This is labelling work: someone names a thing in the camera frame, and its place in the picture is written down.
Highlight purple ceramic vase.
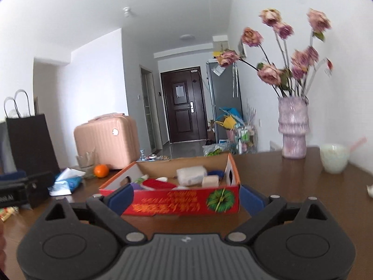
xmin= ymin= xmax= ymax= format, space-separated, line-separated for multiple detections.
xmin=277 ymin=96 xmax=309 ymax=159

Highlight beige small box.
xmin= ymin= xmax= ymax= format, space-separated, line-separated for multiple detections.
xmin=202 ymin=175 xmax=220 ymax=187

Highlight red and white lint brush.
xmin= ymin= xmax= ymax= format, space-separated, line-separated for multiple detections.
xmin=142 ymin=177 xmax=178 ymax=191

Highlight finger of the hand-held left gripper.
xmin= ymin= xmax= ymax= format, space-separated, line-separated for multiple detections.
xmin=0 ymin=170 xmax=56 ymax=209

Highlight white cotton swab jar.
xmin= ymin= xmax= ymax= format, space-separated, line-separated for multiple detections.
xmin=176 ymin=166 xmax=208 ymax=186

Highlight grey refrigerator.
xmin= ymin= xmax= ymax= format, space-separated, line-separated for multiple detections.
xmin=206 ymin=59 xmax=243 ymax=149

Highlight yellow watering can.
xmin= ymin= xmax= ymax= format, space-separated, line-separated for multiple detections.
xmin=216 ymin=115 xmax=236 ymax=129

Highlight white interior door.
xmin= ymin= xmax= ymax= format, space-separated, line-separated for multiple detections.
xmin=140 ymin=67 xmax=158 ymax=154

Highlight yellow box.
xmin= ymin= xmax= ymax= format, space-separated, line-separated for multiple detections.
xmin=213 ymin=35 xmax=231 ymax=59

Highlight pink spoon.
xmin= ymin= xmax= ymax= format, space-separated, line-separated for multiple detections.
xmin=347 ymin=136 xmax=367 ymax=152

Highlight dried pink flowers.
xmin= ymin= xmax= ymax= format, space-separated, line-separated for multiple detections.
xmin=217 ymin=8 xmax=334 ymax=98

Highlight green plastic bag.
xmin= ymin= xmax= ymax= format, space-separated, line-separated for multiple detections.
xmin=203 ymin=143 xmax=225 ymax=156

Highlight red cardboard box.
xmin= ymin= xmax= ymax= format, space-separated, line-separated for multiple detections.
xmin=98 ymin=152 xmax=241 ymax=217

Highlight pale green bowl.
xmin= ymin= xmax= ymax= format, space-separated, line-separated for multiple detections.
xmin=320 ymin=143 xmax=349 ymax=175

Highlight pink suitcase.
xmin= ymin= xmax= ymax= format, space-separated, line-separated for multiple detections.
xmin=73 ymin=113 xmax=140 ymax=170

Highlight dark brown entrance door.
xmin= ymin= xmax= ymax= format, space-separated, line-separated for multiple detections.
xmin=160 ymin=67 xmax=208 ymax=144

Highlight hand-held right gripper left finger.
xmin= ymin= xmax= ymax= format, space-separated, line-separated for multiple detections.
xmin=44 ymin=183 xmax=148 ymax=244

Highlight clear glass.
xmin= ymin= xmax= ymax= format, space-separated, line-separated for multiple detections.
xmin=76 ymin=149 xmax=96 ymax=179

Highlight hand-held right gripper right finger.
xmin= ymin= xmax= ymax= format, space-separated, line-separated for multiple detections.
xmin=226 ymin=185 xmax=330 ymax=244

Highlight blue tissue pack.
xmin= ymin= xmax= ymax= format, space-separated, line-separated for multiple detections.
xmin=49 ymin=168 xmax=86 ymax=196

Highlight cluttered storage rack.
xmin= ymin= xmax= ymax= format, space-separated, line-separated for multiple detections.
xmin=226 ymin=119 xmax=258 ymax=154

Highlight colourful snack packet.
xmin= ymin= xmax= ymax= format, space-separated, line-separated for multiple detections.
xmin=0 ymin=206 xmax=18 ymax=221

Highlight black paper bag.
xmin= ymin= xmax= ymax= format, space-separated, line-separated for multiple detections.
xmin=3 ymin=89 xmax=61 ymax=175

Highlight orange fruit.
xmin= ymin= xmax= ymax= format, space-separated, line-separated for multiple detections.
xmin=93 ymin=164 xmax=110 ymax=178

